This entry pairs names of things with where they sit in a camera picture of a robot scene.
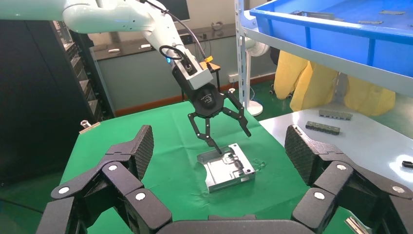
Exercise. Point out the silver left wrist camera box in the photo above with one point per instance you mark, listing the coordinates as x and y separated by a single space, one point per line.
193 74

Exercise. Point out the blue plastic bin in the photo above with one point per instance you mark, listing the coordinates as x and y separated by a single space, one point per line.
338 42

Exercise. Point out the white pedestal fan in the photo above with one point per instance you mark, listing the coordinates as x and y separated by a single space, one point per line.
255 108

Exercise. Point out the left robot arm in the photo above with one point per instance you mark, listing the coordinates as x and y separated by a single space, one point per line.
96 16

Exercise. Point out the yellow fabric cover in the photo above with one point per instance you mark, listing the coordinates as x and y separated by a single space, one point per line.
309 80

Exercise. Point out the gray lab counter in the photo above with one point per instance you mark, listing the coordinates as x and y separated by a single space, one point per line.
145 80

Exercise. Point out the stamped sheet metal bracket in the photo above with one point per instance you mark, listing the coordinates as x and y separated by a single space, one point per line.
313 14
226 168

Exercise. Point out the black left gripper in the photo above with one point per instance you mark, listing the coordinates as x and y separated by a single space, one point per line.
208 101

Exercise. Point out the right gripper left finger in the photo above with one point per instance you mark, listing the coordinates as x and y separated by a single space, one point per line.
106 181

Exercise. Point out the gray slotted metal rail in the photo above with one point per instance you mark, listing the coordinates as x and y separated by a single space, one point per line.
335 114
322 128

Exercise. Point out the green table cloth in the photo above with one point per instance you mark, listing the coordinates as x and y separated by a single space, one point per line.
167 139

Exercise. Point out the black equipment cabinet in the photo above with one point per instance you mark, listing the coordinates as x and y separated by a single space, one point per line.
32 97

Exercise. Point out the white perforated shelf post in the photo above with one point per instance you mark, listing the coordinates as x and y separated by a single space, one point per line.
240 48

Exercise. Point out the gray tape strip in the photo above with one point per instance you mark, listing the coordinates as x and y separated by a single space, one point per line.
371 22
392 12

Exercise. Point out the small black plastic piece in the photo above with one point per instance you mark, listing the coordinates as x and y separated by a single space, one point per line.
407 164

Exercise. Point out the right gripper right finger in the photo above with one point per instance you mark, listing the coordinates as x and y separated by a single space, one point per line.
338 181

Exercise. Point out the black monitor screen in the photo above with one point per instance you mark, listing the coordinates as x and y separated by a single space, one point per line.
176 8

